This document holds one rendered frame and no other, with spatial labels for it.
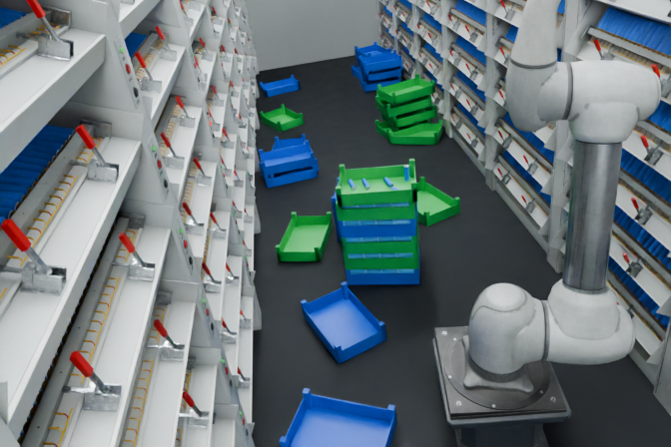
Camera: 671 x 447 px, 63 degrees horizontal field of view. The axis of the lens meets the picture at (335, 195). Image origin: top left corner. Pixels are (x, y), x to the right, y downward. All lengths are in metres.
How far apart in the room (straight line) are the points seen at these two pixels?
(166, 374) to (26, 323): 0.47
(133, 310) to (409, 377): 1.21
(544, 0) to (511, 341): 0.81
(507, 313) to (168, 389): 0.82
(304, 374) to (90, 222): 1.33
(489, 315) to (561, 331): 0.18
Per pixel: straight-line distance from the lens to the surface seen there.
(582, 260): 1.46
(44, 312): 0.66
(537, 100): 1.33
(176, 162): 1.35
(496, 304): 1.46
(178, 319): 1.18
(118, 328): 0.90
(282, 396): 1.97
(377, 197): 2.05
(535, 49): 1.29
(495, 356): 1.53
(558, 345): 1.52
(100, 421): 0.78
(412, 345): 2.05
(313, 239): 2.63
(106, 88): 1.02
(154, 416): 1.02
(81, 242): 0.76
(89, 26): 1.00
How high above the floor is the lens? 1.46
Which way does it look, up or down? 29 degrees down
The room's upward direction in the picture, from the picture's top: 9 degrees counter-clockwise
